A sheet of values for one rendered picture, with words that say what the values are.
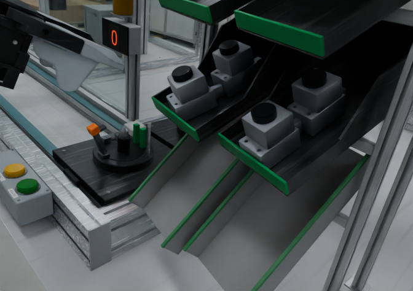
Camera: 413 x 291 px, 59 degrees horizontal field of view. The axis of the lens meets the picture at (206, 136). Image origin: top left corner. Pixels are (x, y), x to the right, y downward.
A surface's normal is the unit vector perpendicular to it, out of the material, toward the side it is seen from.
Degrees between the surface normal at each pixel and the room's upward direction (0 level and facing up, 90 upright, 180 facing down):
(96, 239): 90
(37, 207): 90
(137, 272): 0
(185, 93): 94
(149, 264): 0
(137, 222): 90
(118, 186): 0
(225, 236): 45
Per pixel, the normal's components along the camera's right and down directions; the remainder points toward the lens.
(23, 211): 0.69, 0.40
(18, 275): 0.11, -0.89
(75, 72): 0.31, 0.35
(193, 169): -0.51, -0.50
